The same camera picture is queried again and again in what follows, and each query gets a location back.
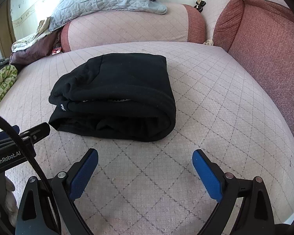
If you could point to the pink quilted sofa seat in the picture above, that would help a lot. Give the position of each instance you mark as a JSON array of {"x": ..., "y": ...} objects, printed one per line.
[{"x": 210, "y": 102}]

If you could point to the brown wooden door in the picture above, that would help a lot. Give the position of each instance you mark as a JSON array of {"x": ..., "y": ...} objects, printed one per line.
[{"x": 6, "y": 22}]

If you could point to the red sofa back cushion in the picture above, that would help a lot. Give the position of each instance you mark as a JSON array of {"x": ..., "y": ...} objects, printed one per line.
[{"x": 264, "y": 41}]

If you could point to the black sweater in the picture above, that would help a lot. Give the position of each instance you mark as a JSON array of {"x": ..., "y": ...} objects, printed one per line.
[{"x": 125, "y": 90}]

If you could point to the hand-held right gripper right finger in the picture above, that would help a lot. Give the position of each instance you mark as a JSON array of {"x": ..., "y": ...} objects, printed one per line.
[{"x": 207, "y": 176}]

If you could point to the pink quilted sofa bolster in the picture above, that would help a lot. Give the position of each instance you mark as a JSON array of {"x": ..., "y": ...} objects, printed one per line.
[{"x": 137, "y": 24}]

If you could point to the black bow ornament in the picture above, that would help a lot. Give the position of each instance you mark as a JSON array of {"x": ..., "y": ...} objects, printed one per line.
[{"x": 200, "y": 5}]

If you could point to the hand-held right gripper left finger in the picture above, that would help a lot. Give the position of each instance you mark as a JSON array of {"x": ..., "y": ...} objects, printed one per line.
[{"x": 84, "y": 176}]

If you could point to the green printed cloth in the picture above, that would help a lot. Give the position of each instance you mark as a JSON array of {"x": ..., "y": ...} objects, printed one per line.
[{"x": 2, "y": 83}]

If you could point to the small red packet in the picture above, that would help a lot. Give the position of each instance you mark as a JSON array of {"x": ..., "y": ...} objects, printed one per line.
[{"x": 56, "y": 50}]

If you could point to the beige crumpled cloth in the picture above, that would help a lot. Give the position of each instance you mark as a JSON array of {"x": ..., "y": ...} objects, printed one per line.
[{"x": 29, "y": 41}]

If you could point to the person's left hand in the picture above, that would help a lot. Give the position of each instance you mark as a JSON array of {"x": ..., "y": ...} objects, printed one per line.
[{"x": 9, "y": 191}]

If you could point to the purple cloth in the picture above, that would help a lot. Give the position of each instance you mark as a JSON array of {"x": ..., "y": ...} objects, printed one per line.
[{"x": 34, "y": 52}]

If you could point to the small white trinket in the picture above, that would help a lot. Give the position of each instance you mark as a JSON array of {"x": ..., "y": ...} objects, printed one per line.
[{"x": 207, "y": 42}]

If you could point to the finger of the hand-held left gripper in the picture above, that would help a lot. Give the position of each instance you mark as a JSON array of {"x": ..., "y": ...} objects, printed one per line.
[{"x": 39, "y": 131}]

